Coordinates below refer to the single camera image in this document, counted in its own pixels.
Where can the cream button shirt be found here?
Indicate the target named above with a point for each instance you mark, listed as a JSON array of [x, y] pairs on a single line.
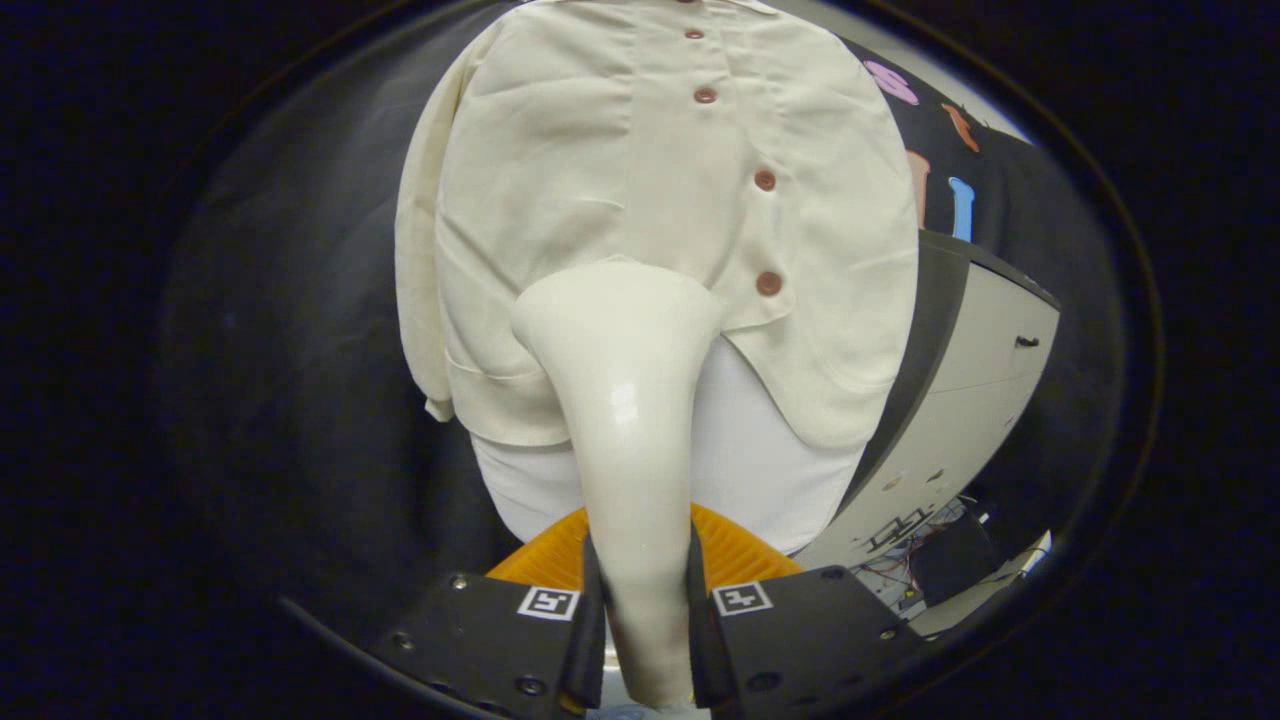
[[600, 170]]

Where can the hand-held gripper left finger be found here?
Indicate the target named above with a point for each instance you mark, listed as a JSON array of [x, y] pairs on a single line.
[[588, 650]]

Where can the white hanging pad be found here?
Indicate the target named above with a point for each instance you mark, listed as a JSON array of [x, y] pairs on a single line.
[[760, 470]]

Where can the grey cabinet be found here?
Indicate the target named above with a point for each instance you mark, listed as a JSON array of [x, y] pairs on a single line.
[[950, 420]]

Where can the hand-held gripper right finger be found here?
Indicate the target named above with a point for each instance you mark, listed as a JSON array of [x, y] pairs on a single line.
[[705, 650]]

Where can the black backdrop cloth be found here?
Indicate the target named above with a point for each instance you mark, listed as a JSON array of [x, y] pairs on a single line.
[[300, 350]]

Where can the black floor box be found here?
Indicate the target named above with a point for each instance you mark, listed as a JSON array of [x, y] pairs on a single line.
[[950, 562]]

